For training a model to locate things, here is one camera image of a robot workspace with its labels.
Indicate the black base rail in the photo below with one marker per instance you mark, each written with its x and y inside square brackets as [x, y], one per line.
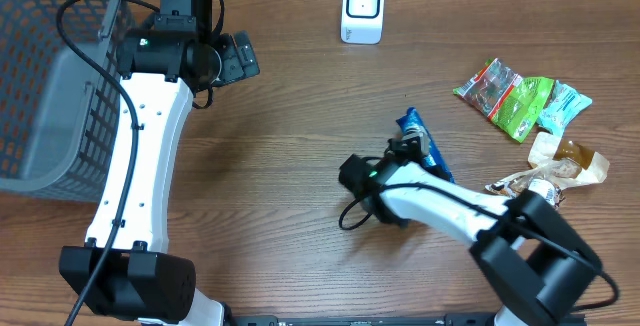
[452, 319]

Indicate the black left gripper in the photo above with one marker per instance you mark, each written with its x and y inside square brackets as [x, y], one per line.
[238, 66]

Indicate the green red snack bag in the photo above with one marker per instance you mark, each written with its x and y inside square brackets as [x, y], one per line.
[510, 101]

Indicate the beige tissue pack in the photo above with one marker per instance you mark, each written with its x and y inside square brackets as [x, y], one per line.
[556, 164]

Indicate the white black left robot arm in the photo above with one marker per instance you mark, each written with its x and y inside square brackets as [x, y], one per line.
[123, 269]

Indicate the blue Oreo cookie pack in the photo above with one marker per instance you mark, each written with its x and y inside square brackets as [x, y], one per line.
[414, 130]

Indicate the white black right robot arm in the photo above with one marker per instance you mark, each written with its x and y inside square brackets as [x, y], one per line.
[535, 262]

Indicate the mint wet wipes pack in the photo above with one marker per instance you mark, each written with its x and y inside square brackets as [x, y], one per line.
[566, 103]

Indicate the dark grey plastic basket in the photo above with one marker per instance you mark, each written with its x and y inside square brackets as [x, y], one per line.
[59, 117]

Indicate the white barcode scanner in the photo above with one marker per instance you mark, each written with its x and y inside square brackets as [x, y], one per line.
[362, 21]

